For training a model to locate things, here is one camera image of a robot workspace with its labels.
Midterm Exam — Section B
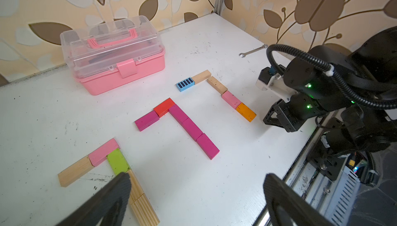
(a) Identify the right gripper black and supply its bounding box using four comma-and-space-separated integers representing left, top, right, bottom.
263, 95, 328, 133

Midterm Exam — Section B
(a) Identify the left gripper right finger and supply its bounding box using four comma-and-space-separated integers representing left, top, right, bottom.
263, 173, 332, 226

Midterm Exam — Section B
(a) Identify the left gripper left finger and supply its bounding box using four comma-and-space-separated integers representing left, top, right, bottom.
58, 172, 132, 226

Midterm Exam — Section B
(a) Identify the orange block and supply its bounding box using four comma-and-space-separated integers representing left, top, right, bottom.
236, 103, 256, 122

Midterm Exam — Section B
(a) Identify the lime green block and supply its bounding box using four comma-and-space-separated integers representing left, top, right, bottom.
106, 148, 130, 175

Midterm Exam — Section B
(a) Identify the light pink block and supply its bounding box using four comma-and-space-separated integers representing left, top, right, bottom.
88, 138, 120, 167
221, 91, 242, 109

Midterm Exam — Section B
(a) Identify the light pink block top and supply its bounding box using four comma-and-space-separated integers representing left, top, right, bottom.
221, 91, 242, 109

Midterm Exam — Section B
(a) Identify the magenta block bottom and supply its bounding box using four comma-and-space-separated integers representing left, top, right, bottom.
196, 134, 220, 160

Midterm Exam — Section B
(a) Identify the magenta block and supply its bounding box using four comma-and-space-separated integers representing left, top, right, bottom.
169, 104, 189, 125
196, 134, 220, 160
182, 118, 203, 141
135, 110, 160, 132

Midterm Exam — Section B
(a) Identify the wooden dotted block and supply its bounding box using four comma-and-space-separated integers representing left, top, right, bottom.
207, 76, 227, 95

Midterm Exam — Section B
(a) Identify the wooden block horizontal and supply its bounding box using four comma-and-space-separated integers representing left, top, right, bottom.
192, 70, 212, 84

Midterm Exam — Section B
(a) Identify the blue striped block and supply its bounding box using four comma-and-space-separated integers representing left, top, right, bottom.
176, 77, 195, 92

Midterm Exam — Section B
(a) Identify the red block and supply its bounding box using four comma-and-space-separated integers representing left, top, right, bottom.
154, 98, 175, 117

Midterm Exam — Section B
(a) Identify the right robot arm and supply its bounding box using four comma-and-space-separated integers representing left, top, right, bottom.
257, 27, 397, 155

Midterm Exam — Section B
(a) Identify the silver wrench on table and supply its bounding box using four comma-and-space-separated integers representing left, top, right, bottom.
238, 44, 268, 58

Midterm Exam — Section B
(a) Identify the pink plastic storage box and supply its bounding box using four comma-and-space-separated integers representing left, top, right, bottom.
60, 16, 165, 95

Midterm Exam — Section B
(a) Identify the aluminium frame rail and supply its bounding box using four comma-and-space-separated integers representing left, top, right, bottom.
252, 111, 373, 226

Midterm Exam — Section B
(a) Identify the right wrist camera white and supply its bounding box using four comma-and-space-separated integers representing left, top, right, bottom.
255, 67, 298, 103

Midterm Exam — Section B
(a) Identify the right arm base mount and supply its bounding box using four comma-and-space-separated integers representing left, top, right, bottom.
305, 117, 376, 183

